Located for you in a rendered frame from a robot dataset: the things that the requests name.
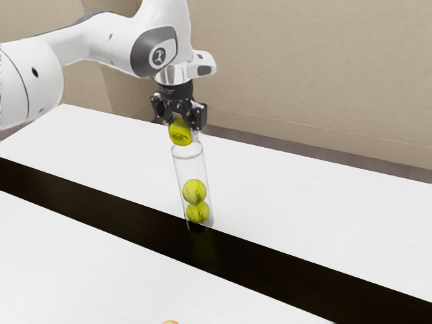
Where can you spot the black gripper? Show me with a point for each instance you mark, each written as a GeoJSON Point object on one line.
{"type": "Point", "coordinates": [176, 91]}

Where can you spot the yellow tennis ball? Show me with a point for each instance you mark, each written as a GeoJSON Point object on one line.
{"type": "Point", "coordinates": [198, 212]}
{"type": "Point", "coordinates": [180, 134]}
{"type": "Point", "coordinates": [194, 191]}

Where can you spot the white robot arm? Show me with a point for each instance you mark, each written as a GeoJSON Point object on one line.
{"type": "Point", "coordinates": [101, 37]}

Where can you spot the clear plastic tube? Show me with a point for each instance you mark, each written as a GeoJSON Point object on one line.
{"type": "Point", "coordinates": [189, 165]}

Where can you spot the small tan round thing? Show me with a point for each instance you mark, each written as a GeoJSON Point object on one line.
{"type": "Point", "coordinates": [170, 322]}

